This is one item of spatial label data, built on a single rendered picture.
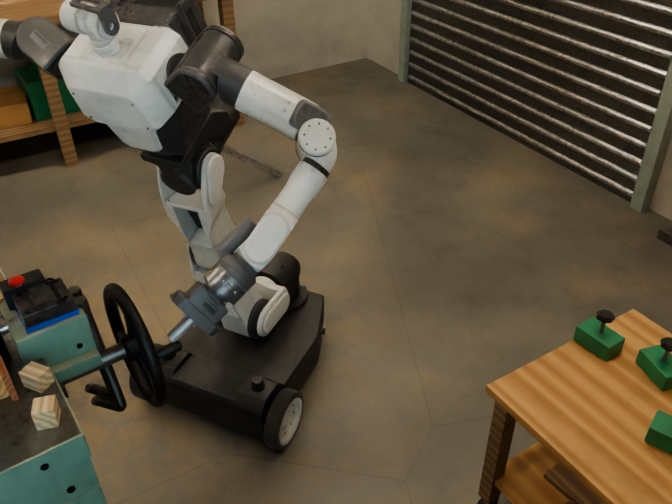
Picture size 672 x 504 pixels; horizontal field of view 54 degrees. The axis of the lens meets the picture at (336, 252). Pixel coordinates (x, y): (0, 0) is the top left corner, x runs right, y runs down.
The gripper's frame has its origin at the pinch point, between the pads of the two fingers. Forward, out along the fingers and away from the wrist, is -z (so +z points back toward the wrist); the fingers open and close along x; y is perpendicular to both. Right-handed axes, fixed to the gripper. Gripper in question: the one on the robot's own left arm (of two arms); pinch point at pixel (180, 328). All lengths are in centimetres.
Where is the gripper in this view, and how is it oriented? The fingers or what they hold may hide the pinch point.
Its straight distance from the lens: 142.2
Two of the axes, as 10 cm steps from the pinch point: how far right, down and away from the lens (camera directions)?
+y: 3.1, 1.6, -9.4
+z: 7.0, -7.1, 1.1
